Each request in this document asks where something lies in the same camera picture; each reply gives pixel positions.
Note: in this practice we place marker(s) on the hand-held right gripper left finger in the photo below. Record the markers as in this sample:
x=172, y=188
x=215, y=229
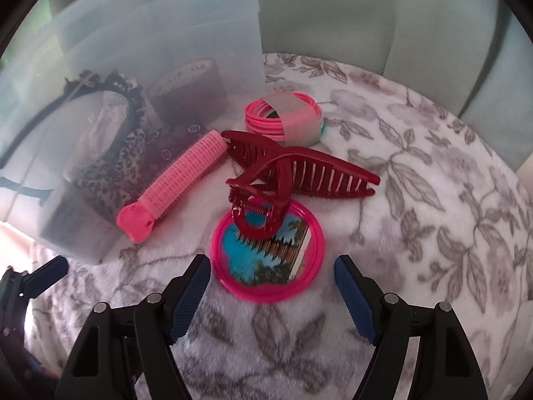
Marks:
x=189, y=298

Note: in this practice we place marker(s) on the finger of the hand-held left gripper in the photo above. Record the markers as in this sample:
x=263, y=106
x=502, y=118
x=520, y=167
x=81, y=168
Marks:
x=48, y=271

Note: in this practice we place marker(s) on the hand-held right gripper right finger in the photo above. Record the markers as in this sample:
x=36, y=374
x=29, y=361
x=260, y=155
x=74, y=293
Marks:
x=358, y=298

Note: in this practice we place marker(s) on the pink round mirror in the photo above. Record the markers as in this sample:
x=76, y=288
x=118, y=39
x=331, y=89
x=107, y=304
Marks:
x=250, y=271

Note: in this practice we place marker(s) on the spotted fabric scrunchie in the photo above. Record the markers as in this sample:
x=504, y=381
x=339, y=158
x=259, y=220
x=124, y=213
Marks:
x=112, y=175

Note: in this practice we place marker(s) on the black lace headband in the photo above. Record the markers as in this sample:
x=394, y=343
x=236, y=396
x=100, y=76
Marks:
x=133, y=104

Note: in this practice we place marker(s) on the brown tape roll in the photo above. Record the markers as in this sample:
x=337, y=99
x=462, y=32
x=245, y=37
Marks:
x=187, y=91

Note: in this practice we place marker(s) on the translucent plastic storage box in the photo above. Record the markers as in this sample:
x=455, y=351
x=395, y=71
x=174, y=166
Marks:
x=125, y=41

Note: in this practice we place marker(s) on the pink hair roller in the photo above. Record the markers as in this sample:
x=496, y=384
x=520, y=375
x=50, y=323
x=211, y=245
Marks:
x=175, y=175

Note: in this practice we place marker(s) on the red hair claw clip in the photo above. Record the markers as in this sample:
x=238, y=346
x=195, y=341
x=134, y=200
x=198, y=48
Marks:
x=316, y=171

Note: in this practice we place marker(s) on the dark dotted hair accessory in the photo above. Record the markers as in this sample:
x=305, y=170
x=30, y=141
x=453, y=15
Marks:
x=175, y=146

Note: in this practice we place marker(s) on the pale green curtain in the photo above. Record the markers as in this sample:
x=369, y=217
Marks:
x=395, y=29

